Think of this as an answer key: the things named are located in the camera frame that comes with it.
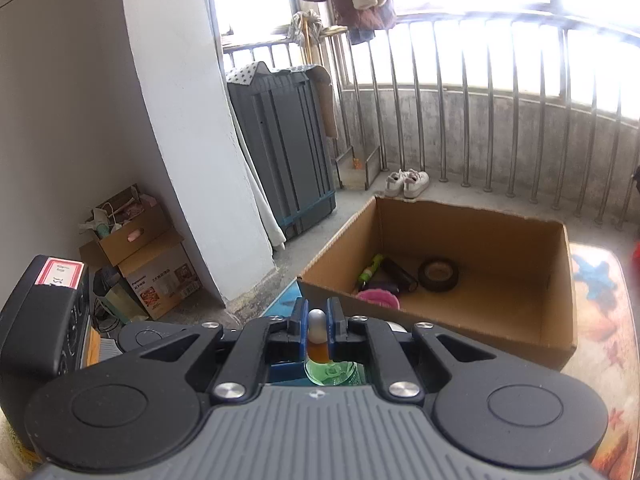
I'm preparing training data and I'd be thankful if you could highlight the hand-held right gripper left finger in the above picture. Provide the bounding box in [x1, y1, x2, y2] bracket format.
[140, 297, 308, 403]

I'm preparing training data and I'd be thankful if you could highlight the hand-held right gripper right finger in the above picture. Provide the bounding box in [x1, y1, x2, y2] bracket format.
[327, 297, 496, 403]

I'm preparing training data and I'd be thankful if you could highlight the glass dropper bottle orange collar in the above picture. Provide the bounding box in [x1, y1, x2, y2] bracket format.
[302, 308, 361, 388]

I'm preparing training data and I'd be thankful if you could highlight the pink cup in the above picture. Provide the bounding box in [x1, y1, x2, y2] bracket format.
[356, 287, 401, 311]

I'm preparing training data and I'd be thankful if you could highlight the small green tube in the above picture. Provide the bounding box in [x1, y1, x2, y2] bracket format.
[356, 254, 385, 286]

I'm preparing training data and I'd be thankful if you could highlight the black cosmetic tube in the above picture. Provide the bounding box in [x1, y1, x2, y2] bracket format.
[382, 257, 420, 293]

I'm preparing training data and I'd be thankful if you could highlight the black tape roll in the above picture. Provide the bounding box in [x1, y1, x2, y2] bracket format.
[417, 257, 460, 292]

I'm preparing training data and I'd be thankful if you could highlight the brown cardboard box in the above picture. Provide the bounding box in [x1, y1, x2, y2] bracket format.
[296, 195, 578, 372]

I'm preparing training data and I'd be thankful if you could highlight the pale green paper bag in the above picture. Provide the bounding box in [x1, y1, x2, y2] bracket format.
[95, 282, 151, 323]

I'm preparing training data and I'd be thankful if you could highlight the white leaning panel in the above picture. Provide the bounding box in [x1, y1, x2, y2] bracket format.
[235, 125, 288, 253]

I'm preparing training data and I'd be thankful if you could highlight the beige quilt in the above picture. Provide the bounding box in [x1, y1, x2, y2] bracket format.
[0, 400, 38, 476]

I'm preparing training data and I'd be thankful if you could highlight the printed cardboard box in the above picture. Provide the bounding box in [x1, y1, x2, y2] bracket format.
[80, 232, 203, 321]

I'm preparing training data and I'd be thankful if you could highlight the small open cardboard box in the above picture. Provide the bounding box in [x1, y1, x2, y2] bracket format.
[80, 185, 171, 266]

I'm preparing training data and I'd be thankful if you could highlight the grey metal dustpan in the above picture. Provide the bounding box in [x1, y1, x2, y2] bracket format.
[336, 145, 383, 191]

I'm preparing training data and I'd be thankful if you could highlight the white sneaker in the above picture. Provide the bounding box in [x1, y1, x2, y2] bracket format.
[384, 170, 408, 198]
[402, 169, 431, 199]

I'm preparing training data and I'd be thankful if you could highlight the grey folded cabinet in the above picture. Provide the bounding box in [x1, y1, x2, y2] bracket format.
[226, 62, 337, 238]

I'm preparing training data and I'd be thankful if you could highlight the brown leaning board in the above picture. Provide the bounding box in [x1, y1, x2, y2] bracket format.
[317, 65, 341, 138]

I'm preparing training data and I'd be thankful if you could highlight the white dotted cloth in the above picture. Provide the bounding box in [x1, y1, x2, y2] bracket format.
[226, 61, 271, 86]

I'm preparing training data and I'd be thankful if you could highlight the metal balcony railing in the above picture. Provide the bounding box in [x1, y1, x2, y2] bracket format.
[222, 7, 640, 233]

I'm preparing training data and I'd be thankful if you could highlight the string mop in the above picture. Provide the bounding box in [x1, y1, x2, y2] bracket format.
[286, 10, 326, 66]

